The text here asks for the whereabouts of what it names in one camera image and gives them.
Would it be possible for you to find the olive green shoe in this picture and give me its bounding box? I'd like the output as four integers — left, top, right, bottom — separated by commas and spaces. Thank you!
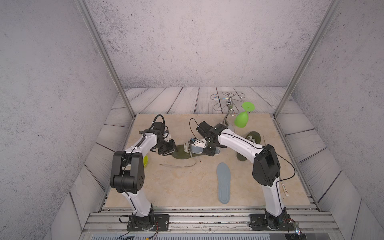
172, 145, 205, 160
236, 131, 262, 162

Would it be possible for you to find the grey insole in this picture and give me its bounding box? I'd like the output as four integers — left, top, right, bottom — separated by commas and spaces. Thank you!
189, 144, 220, 157
217, 163, 231, 204

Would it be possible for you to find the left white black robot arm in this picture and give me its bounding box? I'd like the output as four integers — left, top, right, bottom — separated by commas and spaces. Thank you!
110, 121, 176, 218

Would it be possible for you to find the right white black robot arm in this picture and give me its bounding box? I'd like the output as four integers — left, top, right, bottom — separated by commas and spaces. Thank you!
197, 121, 285, 218

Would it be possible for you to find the green plastic glass on table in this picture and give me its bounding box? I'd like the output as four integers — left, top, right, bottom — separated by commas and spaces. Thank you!
143, 156, 149, 168

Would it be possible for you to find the hanging green plastic wine glass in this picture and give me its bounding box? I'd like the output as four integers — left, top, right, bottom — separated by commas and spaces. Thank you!
234, 102, 255, 128

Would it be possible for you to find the silver metal glass stand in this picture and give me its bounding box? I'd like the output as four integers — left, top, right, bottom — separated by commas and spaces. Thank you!
210, 92, 246, 132

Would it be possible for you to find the metal spoon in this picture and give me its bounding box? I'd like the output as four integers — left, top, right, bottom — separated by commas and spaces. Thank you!
281, 181, 289, 197

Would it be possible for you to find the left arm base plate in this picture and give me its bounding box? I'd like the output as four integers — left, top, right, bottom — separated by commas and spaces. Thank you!
127, 214, 170, 232

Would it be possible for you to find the aluminium rail base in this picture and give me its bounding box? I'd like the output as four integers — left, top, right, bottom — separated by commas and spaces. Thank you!
82, 205, 344, 240

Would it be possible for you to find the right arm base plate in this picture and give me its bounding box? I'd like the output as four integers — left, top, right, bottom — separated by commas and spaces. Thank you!
249, 213, 296, 232

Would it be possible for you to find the right aluminium frame post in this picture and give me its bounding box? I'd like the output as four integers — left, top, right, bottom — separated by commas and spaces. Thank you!
273, 0, 342, 119

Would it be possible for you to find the aluminium frame post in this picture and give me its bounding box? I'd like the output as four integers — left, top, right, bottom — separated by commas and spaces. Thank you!
75, 0, 136, 119
273, 0, 342, 119

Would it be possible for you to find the left aluminium frame post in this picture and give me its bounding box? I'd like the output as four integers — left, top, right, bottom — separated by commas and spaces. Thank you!
75, 0, 136, 119

